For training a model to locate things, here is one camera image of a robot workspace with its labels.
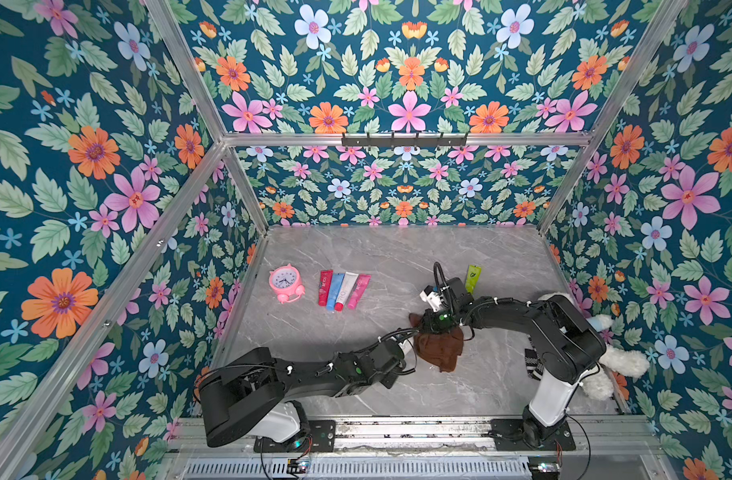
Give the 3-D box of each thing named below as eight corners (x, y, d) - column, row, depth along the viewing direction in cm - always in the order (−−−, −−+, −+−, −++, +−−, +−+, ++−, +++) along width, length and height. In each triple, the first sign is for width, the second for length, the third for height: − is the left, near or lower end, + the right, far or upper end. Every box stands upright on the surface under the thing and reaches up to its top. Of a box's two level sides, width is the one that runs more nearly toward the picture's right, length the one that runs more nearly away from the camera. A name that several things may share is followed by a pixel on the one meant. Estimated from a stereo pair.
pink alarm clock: (278, 307, 99) (276, 302, 97) (268, 277, 107) (265, 272, 104) (308, 294, 102) (306, 289, 100) (296, 266, 110) (294, 261, 107)
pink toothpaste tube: (348, 308, 99) (347, 305, 97) (359, 276, 108) (359, 272, 106) (360, 311, 99) (359, 308, 97) (371, 278, 107) (370, 274, 105)
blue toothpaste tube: (323, 309, 99) (321, 306, 97) (334, 276, 108) (333, 272, 106) (334, 311, 99) (332, 307, 97) (344, 277, 107) (343, 273, 105)
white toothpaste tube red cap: (333, 310, 98) (332, 307, 97) (346, 274, 108) (345, 271, 106) (345, 312, 98) (344, 309, 96) (357, 276, 107) (357, 273, 105)
